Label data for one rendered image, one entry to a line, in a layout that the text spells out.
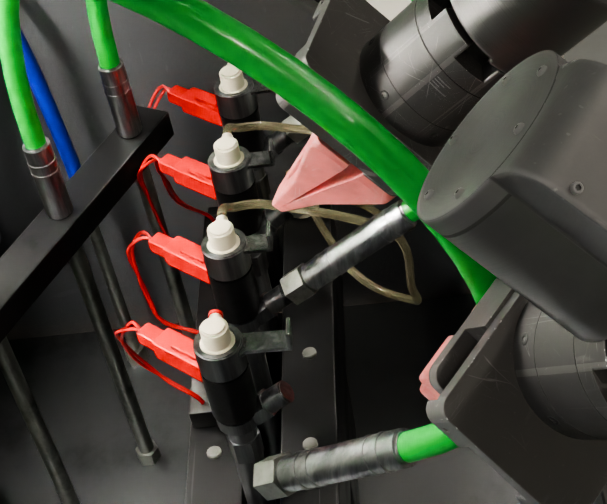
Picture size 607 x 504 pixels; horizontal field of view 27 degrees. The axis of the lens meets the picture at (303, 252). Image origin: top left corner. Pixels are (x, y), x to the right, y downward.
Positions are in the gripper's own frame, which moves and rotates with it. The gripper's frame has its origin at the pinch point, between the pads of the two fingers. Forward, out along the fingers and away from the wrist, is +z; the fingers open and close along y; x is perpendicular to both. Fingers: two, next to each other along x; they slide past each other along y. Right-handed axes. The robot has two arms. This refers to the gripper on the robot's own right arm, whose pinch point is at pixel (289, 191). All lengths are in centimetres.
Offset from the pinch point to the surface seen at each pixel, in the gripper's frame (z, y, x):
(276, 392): 12.5, -8.7, 0.5
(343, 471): 1.5, -8.1, 11.1
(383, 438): -1.4, -8.0, 10.6
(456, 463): 25.7, -31.2, -15.1
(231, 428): 15.6, -8.1, 2.1
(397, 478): 28.8, -28.3, -13.0
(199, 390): 25.0, -8.9, -6.2
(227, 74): 14.7, 1.8, -21.8
